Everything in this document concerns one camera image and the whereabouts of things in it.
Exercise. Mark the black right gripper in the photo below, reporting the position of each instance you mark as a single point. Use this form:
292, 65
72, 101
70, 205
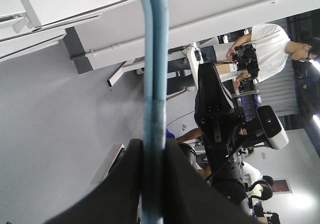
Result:
217, 115

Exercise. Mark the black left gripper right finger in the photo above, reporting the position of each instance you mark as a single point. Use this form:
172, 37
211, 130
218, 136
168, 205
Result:
188, 199

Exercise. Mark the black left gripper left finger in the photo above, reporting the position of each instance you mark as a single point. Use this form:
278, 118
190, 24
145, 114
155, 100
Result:
116, 199

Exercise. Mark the light blue plastic basket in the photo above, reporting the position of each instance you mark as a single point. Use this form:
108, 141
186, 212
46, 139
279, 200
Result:
156, 16

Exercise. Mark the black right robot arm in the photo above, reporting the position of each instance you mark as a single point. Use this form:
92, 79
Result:
226, 176

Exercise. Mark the white desk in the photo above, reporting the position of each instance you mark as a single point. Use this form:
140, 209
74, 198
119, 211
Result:
191, 55

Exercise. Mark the person in white shirt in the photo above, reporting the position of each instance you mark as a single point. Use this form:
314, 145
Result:
273, 47

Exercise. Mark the white store shelving unit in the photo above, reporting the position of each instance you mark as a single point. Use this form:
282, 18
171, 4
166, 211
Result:
30, 25

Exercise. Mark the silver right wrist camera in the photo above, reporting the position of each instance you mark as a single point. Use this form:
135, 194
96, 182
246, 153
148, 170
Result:
266, 128

